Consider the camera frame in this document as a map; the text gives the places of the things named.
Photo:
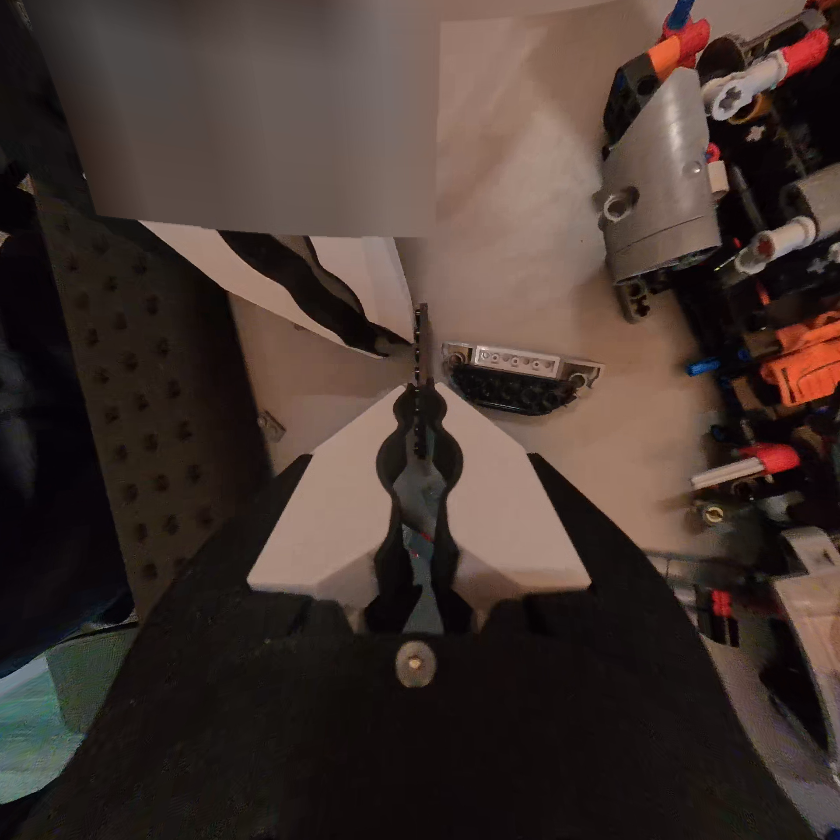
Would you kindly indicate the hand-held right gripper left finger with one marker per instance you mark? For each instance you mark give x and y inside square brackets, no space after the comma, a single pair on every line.
[321,525]

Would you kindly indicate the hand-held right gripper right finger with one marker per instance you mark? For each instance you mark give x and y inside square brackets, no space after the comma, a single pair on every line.
[518,525]

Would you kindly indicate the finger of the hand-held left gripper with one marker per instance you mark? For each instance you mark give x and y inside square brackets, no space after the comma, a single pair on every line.
[374,275]
[197,243]

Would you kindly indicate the black studded lego plate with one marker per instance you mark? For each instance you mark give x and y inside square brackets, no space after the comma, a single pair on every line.
[421,367]

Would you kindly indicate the small grey lego piece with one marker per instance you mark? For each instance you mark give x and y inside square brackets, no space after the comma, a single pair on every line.
[272,426]

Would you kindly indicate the black grey lego plate assembly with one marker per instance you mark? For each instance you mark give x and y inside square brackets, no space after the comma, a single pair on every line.
[512,394]

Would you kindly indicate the partly built lego car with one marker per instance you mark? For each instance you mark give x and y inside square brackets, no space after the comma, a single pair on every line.
[663,184]

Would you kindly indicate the black dotted edge pad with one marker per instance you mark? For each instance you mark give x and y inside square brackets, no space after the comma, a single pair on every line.
[144,394]

